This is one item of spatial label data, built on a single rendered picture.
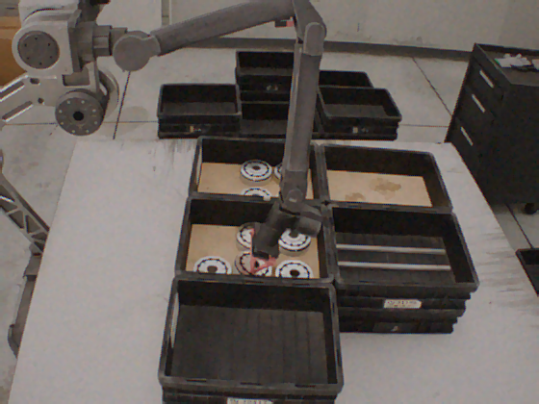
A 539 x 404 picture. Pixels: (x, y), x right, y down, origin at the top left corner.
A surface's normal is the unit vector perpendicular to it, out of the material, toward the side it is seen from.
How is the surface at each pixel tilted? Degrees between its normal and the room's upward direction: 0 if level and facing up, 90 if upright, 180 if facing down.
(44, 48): 90
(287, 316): 0
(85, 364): 0
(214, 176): 0
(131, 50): 73
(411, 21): 90
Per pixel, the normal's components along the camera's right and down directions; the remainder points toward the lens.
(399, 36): 0.10, 0.66
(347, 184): 0.07, -0.75
